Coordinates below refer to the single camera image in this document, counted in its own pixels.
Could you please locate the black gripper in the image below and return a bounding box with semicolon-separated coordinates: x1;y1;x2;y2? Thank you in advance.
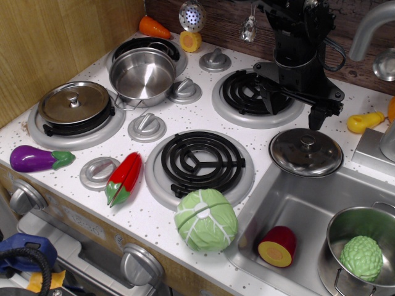
253;61;344;131

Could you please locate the steel lid with knob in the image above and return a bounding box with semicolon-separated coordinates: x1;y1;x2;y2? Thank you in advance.
268;128;344;178

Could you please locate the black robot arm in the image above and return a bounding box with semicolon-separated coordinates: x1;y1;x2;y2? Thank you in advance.
254;1;346;131

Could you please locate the steel lid on left burner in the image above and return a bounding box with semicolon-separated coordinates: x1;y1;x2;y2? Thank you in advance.
38;81;110;125

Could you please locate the back right black burner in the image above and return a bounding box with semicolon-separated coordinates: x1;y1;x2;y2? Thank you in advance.
212;69;304;130

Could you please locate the black burner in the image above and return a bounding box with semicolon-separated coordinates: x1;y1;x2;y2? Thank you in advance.
105;37;188;77
145;130;254;211
27;89;127;152
212;69;304;130

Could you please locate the yellow toy pear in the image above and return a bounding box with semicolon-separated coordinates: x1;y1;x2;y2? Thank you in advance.
346;112;385;133

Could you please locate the hanging steel spoon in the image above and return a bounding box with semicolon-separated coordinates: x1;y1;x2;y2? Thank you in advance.
239;4;257;43

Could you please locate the grey knob back centre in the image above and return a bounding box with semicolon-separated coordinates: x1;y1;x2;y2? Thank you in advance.
199;48;231;73

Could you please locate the orange toy at edge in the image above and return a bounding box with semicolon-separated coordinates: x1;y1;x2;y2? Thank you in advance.
388;96;395;123

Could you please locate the silver sink basin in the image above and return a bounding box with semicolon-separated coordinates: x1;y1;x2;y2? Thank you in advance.
225;165;394;295

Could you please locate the yellow toy corn slice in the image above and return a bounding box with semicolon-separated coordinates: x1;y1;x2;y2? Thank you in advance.
180;31;202;52

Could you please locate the front centre black burner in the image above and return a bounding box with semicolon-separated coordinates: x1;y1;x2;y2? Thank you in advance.
145;130;254;211

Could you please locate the back left black burner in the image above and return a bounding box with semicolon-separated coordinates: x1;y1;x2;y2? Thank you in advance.
105;37;188;77

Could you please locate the grey toy faucet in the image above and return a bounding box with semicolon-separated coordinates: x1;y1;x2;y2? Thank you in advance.
349;1;394;62

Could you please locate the steel perforated skimmer spoon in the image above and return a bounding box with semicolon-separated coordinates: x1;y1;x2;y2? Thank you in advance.
178;1;206;33

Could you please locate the red toy fruit half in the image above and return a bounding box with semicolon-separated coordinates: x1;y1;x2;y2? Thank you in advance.
257;226;297;268

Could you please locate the green toy cabbage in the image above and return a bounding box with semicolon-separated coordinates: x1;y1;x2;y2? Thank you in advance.
174;189;238;252

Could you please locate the steel pot in sink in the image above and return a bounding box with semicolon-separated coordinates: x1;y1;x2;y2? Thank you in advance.
318;202;394;295

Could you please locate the grey knob lower middle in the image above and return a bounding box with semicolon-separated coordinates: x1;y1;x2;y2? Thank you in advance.
128;113;167;143

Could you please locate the empty steel pot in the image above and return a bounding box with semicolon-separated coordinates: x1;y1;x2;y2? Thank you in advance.
109;47;176;110

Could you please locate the green toy artichoke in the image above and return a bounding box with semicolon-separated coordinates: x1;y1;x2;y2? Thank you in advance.
339;236;383;282

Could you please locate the orange toy carrot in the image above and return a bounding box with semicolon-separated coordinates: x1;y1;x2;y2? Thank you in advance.
139;16;171;39

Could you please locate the red toy chili pepper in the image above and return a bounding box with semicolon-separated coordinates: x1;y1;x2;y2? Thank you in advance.
104;152;143;207

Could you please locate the grey knob front flat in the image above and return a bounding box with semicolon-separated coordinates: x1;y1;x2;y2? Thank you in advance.
80;157;120;192

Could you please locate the front left black burner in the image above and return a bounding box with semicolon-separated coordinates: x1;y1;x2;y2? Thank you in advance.
27;89;127;152

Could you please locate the grey oven knob right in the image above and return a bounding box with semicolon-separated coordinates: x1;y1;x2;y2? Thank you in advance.
120;243;164;287

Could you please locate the grey oven knob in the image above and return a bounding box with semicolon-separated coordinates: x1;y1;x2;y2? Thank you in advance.
9;179;48;215
120;243;164;287

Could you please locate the purple toy eggplant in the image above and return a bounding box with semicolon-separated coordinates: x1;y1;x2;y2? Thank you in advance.
10;145;76;173

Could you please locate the grey oven knob left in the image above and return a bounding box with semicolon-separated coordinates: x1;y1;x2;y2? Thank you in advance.
9;179;48;215

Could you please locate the yellow tape piece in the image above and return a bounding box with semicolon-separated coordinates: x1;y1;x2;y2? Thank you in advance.
27;270;66;293

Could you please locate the blue clamp tool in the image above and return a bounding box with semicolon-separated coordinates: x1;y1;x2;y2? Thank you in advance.
1;233;57;273

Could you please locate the oven door handle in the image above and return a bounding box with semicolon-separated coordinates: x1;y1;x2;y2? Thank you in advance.
17;213;156;295

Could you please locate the black braided cable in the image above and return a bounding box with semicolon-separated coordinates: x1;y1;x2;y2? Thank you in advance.
0;247;52;296

